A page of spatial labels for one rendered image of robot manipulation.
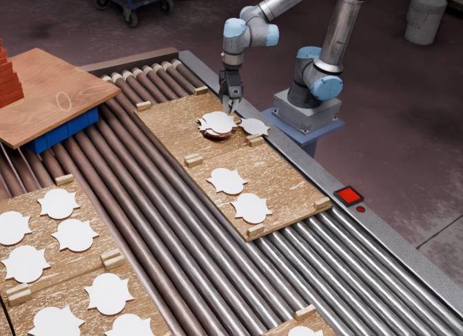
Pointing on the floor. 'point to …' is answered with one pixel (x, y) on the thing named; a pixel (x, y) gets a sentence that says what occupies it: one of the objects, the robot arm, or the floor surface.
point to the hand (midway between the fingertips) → (229, 111)
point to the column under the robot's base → (307, 142)
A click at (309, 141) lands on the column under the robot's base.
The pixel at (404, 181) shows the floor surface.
